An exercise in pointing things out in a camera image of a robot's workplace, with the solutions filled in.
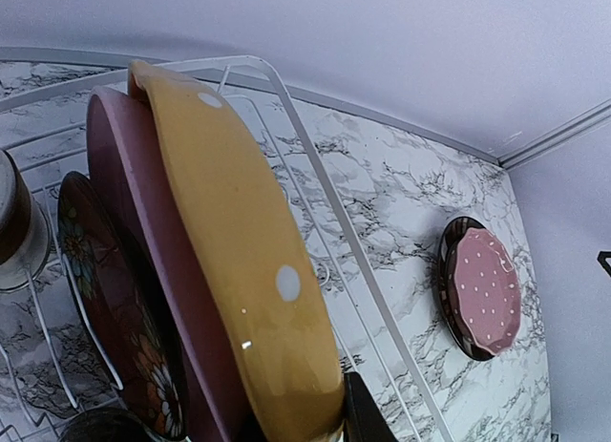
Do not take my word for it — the brown and white cup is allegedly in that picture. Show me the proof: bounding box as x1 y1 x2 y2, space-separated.
1 150 53 292

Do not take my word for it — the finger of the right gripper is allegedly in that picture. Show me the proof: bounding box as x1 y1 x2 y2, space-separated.
597 251 611 276

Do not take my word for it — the dark green mug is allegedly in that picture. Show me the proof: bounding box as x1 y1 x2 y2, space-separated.
59 408 151 442

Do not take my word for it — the black striped plate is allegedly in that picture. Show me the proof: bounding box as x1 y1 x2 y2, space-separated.
433 216 494 362

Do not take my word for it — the dark brown plate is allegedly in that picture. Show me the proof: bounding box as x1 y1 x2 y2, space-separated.
57 171 189 441

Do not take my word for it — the white wire dish rack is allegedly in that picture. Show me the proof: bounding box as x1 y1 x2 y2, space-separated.
1 56 453 441

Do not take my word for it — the pink plate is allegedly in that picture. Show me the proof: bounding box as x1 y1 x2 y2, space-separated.
87 87 250 441

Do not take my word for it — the yellow polka dot plate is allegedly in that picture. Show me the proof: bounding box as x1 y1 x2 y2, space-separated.
128 61 345 441

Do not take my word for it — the maroon polka dot plate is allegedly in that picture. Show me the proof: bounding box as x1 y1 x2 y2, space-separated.
450 227 521 356

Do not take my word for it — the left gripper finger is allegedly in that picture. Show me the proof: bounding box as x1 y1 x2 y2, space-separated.
344 371 396 442

